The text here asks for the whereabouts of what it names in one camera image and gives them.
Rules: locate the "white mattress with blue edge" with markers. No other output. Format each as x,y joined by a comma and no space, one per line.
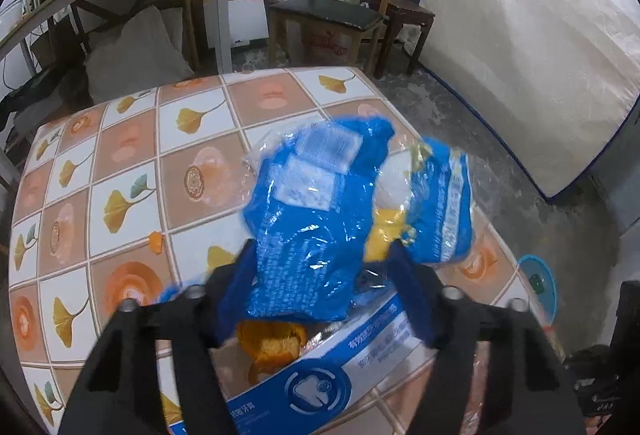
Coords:
525,40

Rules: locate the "white chest freezer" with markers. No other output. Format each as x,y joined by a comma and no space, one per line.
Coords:
247,22

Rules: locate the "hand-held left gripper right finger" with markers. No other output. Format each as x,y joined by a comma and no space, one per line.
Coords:
417,310

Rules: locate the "green plastic bottle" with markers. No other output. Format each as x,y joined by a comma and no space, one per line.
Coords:
538,284

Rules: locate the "wooden chair with black seat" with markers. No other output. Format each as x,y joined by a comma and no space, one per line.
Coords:
325,12

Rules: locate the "small orange peel piece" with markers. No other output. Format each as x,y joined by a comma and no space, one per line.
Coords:
156,243

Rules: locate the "blue white toothpaste box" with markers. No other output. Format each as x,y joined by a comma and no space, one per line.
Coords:
320,385

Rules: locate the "blue plastic waste basket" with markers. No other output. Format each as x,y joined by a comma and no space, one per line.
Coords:
549,290

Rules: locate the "grey cushion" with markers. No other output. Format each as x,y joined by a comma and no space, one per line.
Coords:
135,55

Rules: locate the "blue printed plastic bag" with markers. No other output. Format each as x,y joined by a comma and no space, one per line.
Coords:
310,215

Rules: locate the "black cloth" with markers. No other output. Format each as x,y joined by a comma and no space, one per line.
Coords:
30,95

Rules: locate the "dark wooden stool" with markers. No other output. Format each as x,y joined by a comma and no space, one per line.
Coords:
400,10

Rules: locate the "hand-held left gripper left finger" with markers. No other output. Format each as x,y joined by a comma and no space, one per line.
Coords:
235,305

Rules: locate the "cardboard box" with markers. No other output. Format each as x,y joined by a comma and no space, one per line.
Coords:
55,40

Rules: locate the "white cloth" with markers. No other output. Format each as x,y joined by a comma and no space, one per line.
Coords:
412,40

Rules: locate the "table with leaf-pattern tablecloth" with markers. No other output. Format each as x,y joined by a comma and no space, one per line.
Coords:
125,155

